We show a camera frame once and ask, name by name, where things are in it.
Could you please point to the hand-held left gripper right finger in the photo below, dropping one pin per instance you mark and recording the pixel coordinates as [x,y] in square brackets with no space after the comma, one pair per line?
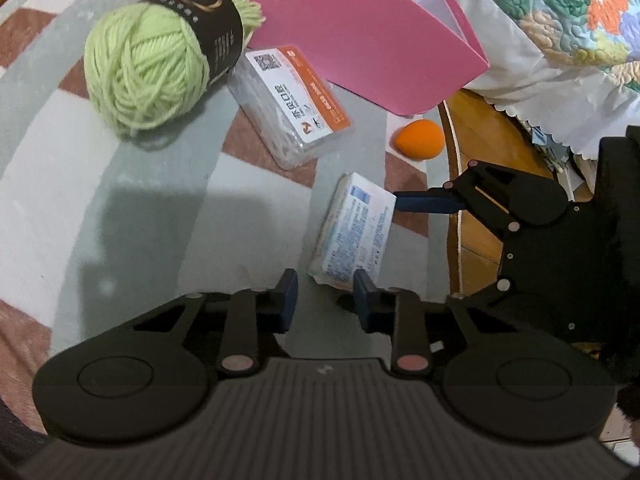
[362,300]

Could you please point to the orange makeup sponge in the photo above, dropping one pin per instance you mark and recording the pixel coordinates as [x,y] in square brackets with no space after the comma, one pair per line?
[419,141]

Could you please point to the white tissue packet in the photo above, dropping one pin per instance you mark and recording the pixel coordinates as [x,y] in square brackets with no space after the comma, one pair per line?
[355,230]

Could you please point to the clear plastic box orange label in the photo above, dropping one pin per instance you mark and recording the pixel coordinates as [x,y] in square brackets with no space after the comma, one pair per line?
[295,110]

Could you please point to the green yarn ball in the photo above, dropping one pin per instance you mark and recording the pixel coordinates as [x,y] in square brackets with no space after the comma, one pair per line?
[145,70]

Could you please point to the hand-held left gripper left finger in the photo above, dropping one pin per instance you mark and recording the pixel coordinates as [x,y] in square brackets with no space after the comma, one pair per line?
[287,300]

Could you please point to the pink cardboard box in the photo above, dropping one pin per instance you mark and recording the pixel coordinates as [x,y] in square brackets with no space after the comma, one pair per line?
[350,35]

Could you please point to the checkered rug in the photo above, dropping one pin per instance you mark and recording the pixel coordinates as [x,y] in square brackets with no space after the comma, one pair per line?
[150,210]

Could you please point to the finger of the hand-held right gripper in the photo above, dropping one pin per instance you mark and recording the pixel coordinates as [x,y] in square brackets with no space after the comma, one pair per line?
[425,201]
[492,291]

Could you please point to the floral quilt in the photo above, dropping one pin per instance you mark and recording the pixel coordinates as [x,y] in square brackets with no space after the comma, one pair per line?
[565,5]
[540,90]

